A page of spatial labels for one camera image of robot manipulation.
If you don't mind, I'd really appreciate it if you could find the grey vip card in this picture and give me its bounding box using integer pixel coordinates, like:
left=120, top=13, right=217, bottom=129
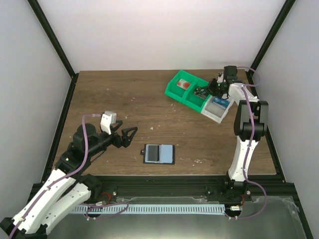
left=194, top=90, right=207, bottom=99

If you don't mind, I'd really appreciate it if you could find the black card holder wallet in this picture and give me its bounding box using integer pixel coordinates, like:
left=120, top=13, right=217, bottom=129
left=140, top=144, right=175, bottom=165

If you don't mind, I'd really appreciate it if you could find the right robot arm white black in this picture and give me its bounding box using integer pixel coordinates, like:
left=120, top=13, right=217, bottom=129
left=193, top=66, right=269, bottom=200

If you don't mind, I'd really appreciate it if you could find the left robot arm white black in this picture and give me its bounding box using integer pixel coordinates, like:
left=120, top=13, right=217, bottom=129
left=0, top=118, right=138, bottom=239

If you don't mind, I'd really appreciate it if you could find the blue card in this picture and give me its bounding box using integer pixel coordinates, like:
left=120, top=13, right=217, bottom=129
left=212, top=97, right=230, bottom=109

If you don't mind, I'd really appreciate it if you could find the red white card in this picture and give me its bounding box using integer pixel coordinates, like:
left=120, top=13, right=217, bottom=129
left=176, top=79, right=191, bottom=90

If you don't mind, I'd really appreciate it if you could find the green bin middle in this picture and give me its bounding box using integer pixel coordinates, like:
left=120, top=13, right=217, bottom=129
left=183, top=78, right=208, bottom=113

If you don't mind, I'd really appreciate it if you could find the green bin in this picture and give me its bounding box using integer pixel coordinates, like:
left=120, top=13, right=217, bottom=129
left=183, top=78, right=208, bottom=113
left=164, top=70, right=199, bottom=103

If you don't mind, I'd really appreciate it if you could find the green bin left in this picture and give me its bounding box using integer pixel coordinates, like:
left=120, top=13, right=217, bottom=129
left=164, top=70, right=199, bottom=103

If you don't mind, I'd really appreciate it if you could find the white bin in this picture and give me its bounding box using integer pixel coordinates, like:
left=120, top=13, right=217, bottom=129
left=201, top=96, right=234, bottom=123

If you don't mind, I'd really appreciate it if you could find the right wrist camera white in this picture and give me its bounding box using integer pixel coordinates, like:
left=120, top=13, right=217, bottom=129
left=217, top=72, right=225, bottom=83

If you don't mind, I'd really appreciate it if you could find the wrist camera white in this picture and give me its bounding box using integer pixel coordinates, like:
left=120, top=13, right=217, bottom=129
left=217, top=72, right=225, bottom=83
left=100, top=111, right=117, bottom=135

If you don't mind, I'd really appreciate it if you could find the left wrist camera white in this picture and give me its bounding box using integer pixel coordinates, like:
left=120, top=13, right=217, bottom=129
left=100, top=111, right=117, bottom=135

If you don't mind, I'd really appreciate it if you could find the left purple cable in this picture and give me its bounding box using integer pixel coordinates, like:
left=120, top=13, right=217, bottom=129
left=8, top=113, right=104, bottom=239

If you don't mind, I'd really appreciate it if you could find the purple cable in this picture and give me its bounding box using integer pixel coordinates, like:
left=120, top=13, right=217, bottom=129
left=235, top=66, right=269, bottom=220
left=8, top=113, right=104, bottom=239

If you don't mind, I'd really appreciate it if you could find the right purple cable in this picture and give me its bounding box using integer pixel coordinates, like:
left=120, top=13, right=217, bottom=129
left=235, top=66, right=269, bottom=220

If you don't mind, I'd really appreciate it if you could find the light blue slotted cable duct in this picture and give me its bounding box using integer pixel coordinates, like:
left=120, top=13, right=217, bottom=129
left=71, top=204, right=225, bottom=215

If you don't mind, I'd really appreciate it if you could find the right black frame post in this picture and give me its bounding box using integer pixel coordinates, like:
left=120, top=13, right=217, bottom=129
left=245, top=0, right=296, bottom=75

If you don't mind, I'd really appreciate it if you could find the black frame post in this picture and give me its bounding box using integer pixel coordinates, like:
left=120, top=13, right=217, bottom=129
left=26, top=0, right=77, bottom=78
left=245, top=0, right=296, bottom=75

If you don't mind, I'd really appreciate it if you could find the black aluminium front rail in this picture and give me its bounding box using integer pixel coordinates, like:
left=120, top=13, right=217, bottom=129
left=32, top=175, right=295, bottom=202

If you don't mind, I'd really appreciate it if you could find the left black frame post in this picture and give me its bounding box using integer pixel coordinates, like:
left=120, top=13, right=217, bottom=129
left=26, top=0, right=77, bottom=78

